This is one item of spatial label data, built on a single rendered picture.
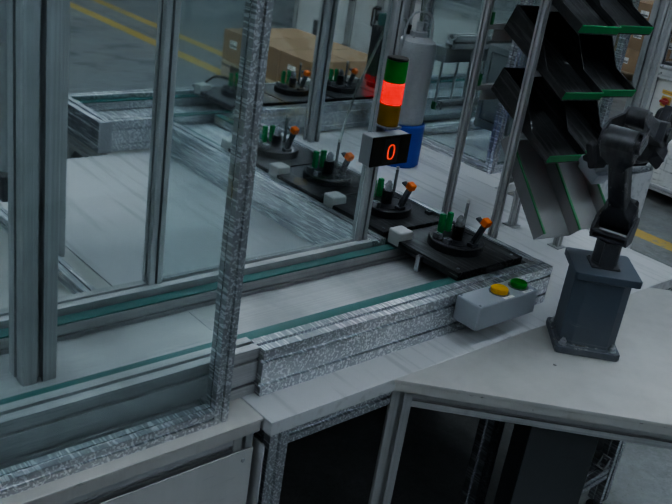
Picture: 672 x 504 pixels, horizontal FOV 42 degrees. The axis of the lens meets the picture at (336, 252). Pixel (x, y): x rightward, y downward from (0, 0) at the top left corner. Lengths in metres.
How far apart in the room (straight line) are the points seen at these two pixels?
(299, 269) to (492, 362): 0.47
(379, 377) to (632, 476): 1.69
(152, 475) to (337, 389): 0.40
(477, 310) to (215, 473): 0.68
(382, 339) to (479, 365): 0.22
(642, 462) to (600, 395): 1.50
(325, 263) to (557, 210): 0.69
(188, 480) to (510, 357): 0.77
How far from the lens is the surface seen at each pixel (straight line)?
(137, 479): 1.54
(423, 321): 1.92
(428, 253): 2.13
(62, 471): 1.47
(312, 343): 1.70
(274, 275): 1.95
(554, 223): 2.37
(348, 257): 2.08
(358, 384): 1.76
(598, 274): 1.99
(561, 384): 1.94
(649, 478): 3.36
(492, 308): 1.97
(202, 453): 1.60
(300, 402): 1.68
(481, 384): 1.85
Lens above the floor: 1.78
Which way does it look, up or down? 23 degrees down
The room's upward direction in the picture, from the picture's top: 9 degrees clockwise
